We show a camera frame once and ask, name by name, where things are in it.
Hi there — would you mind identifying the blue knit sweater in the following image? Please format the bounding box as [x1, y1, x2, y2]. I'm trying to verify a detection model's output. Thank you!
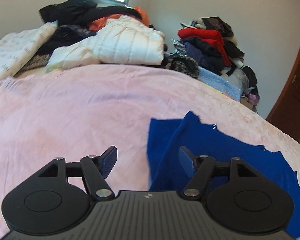
[147, 112, 300, 238]

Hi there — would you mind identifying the black clothes pile on bed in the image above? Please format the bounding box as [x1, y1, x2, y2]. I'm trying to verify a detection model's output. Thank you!
[36, 0, 149, 55]

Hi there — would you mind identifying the pink bed sheet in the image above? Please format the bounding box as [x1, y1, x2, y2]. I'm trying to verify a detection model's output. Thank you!
[0, 64, 300, 238]

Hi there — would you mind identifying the light blue blanket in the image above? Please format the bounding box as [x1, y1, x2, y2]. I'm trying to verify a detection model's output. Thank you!
[198, 67, 242, 101]

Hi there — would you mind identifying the leopard fuzzy garment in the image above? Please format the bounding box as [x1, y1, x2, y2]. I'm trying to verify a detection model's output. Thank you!
[168, 55, 199, 80]

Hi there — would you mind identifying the wooden door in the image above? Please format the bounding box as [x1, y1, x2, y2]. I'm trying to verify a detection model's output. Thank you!
[266, 48, 300, 143]

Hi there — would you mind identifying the white puffer jacket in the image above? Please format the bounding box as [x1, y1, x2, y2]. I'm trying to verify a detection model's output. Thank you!
[47, 15, 165, 69]

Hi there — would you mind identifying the red jacket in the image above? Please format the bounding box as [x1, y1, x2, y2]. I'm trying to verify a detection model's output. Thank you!
[178, 28, 231, 67]

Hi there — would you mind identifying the orange garment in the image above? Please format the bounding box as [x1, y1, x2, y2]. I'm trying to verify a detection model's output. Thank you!
[88, 5, 150, 32]

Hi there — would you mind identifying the white quilt with script print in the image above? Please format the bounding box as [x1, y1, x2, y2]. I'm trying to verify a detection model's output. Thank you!
[0, 21, 57, 81]

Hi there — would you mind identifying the dark clothes pile by wall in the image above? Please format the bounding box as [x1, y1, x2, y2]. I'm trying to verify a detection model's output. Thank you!
[162, 16, 260, 109]

